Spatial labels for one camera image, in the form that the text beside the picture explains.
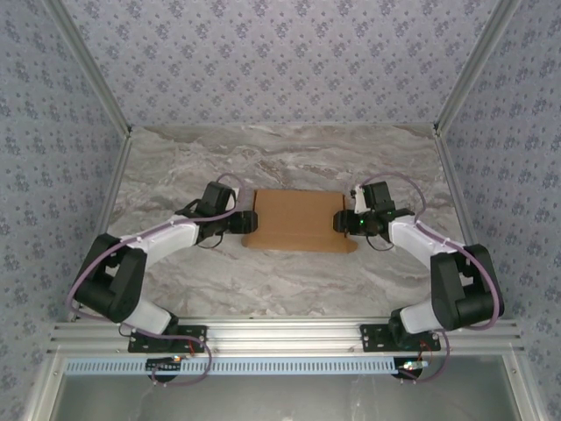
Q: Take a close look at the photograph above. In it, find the brown cardboard box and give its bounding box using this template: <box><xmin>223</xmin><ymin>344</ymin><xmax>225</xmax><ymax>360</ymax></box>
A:
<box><xmin>241</xmin><ymin>188</ymin><xmax>355</xmax><ymax>255</ymax></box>

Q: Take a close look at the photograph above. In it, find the small circuit board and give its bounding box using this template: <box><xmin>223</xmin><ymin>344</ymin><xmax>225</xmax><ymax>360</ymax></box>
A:
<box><xmin>145</xmin><ymin>356</ymin><xmax>184</xmax><ymax>373</ymax></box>
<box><xmin>394</xmin><ymin>358</ymin><xmax>430</xmax><ymax>376</ymax></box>

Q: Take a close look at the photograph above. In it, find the grey metal lower panel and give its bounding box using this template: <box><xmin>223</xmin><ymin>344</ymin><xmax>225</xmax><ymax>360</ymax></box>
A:
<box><xmin>21</xmin><ymin>353</ymin><xmax>543</xmax><ymax>421</ymax></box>

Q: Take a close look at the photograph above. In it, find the aluminium side rail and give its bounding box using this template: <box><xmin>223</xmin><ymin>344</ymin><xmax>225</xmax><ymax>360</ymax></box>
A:
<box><xmin>433</xmin><ymin>126</ymin><xmax>505</xmax><ymax>324</ymax></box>
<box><xmin>67</xmin><ymin>131</ymin><xmax>135</xmax><ymax>324</ymax></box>

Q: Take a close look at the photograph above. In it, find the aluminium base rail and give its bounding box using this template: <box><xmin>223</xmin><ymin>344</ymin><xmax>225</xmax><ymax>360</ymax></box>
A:
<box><xmin>47</xmin><ymin>318</ymin><xmax>525</xmax><ymax>355</ymax></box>

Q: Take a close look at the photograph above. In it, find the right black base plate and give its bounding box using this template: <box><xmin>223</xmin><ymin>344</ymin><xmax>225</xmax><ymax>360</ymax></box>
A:
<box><xmin>359</xmin><ymin>323</ymin><xmax>442</xmax><ymax>353</ymax></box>

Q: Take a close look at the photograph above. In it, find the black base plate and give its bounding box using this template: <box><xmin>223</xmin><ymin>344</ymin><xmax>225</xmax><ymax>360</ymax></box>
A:
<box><xmin>359</xmin><ymin>323</ymin><xmax>442</xmax><ymax>353</ymax></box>
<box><xmin>126</xmin><ymin>324</ymin><xmax>209</xmax><ymax>354</ymax></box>

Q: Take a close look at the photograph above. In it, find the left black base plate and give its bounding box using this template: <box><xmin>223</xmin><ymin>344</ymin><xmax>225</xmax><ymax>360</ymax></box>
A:
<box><xmin>126</xmin><ymin>324</ymin><xmax>209</xmax><ymax>354</ymax></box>

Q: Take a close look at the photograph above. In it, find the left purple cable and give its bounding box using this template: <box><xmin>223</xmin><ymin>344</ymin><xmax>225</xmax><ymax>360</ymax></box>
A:
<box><xmin>65</xmin><ymin>172</ymin><xmax>214</xmax><ymax>388</ymax></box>

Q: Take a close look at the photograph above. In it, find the purple cable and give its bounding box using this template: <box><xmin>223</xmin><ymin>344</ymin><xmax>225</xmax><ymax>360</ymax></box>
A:
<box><xmin>361</xmin><ymin>171</ymin><xmax>505</xmax><ymax>385</ymax></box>
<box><xmin>65</xmin><ymin>172</ymin><xmax>214</xmax><ymax>388</ymax></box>

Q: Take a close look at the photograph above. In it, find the light blue slotted cable duct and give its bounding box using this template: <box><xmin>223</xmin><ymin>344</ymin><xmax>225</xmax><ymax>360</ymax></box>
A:
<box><xmin>64</xmin><ymin>355</ymin><xmax>424</xmax><ymax>377</ymax></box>

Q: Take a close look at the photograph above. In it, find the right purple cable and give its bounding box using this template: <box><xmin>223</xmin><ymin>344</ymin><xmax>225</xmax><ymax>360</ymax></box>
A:
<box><xmin>361</xmin><ymin>171</ymin><xmax>505</xmax><ymax>385</ymax></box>

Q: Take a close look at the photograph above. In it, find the aluminium frame post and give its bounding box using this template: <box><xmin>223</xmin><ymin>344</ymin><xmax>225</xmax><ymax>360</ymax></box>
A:
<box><xmin>432</xmin><ymin>0</ymin><xmax>522</xmax><ymax>137</ymax></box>
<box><xmin>43</xmin><ymin>0</ymin><xmax>134</xmax><ymax>137</ymax></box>

